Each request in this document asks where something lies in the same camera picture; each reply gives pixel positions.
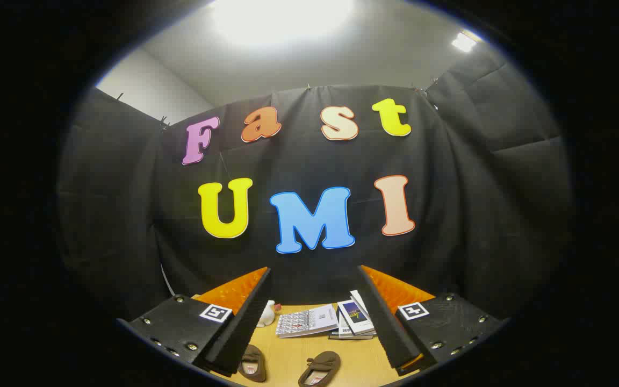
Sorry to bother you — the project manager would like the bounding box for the brown fuzzy shoe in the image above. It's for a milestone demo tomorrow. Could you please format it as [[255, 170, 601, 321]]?
[[298, 350, 341, 387], [237, 344, 267, 383]]

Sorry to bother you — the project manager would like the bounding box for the white book with blue picture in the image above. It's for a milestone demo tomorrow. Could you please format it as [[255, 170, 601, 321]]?
[[337, 299, 376, 336]]

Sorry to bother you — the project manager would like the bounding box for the white duck plush toy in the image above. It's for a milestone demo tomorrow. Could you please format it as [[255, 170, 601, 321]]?
[[256, 300, 282, 328]]

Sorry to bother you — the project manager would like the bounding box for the large ceiling light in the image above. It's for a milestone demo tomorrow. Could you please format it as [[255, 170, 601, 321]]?
[[210, 0, 356, 49]]

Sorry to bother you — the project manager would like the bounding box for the small ceiling light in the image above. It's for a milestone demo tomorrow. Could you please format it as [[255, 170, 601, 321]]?
[[452, 31, 479, 53]]

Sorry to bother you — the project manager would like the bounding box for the grey patterned book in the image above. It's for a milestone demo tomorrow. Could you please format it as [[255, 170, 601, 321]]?
[[276, 304, 340, 339]]

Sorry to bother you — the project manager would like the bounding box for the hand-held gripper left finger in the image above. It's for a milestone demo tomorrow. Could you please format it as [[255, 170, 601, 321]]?
[[118, 267, 272, 378]]

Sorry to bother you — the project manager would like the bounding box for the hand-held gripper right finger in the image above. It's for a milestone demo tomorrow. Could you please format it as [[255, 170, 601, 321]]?
[[356, 264, 508, 377]]

